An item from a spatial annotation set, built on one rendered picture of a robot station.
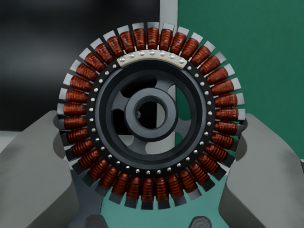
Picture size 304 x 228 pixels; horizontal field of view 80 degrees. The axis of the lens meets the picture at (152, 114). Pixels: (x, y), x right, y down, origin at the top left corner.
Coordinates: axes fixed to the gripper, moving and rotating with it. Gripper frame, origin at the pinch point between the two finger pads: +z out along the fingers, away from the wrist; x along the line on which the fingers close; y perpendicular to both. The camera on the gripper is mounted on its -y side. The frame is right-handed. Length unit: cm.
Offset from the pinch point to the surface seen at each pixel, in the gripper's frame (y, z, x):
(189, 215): 82, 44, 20
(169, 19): -5.1, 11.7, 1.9
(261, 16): -5.5, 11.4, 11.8
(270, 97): 1.9, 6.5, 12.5
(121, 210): 82, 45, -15
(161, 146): 6.7, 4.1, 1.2
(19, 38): -3.3, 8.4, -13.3
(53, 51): -2.2, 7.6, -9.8
